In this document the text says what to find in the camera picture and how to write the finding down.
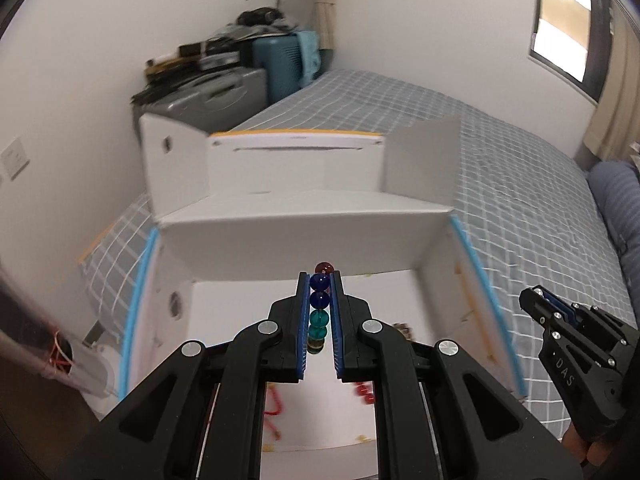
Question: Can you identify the white wall switch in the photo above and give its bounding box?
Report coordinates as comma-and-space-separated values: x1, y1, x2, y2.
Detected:
0, 136, 32, 181

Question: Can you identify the blue striped bolster pillow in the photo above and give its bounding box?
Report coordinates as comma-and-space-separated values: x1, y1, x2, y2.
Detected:
585, 160, 640, 321

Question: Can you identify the grey suitcase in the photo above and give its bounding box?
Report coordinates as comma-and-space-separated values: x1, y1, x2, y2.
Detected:
132, 67, 268, 133

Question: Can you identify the red wire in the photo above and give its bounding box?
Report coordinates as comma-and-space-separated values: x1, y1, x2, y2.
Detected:
50, 330, 76, 376

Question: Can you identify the pile of dark cables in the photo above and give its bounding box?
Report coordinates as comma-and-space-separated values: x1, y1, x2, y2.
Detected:
235, 6, 301, 41

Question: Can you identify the blue suitcase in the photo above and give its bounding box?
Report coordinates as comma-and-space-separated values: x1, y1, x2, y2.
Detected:
250, 32, 321, 108

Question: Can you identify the white cardboard box blue print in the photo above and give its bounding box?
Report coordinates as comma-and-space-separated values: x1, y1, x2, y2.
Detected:
120, 112, 528, 480

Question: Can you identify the dark framed window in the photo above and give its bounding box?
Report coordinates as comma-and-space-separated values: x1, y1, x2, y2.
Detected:
527, 0, 618, 106

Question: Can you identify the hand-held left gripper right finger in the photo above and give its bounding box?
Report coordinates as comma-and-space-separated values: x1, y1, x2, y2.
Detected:
330, 270, 586, 480

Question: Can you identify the stack of black devices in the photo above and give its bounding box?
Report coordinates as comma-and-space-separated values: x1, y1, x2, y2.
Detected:
145, 40, 253, 78

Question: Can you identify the thin red cord bracelet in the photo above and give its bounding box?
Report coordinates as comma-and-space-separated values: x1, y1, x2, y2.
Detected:
262, 385, 286, 441

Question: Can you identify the multicolour glass bead bracelet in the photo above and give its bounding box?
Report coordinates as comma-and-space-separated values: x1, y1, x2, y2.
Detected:
307, 261, 335, 356

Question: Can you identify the teal cloth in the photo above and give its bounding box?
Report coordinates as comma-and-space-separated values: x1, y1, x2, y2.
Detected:
295, 30, 323, 83

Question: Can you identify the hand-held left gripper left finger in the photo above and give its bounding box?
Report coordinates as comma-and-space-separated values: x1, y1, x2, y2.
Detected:
55, 271, 311, 480

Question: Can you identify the person's right hand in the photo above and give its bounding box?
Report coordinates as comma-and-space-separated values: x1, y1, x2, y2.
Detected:
560, 425, 617, 467

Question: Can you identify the beige curtain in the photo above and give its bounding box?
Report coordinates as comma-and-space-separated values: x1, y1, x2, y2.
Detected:
312, 0, 338, 73
575, 0, 640, 163

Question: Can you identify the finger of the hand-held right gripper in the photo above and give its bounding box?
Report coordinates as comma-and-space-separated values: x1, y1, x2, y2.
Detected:
570, 302, 638, 347
519, 286, 581, 335

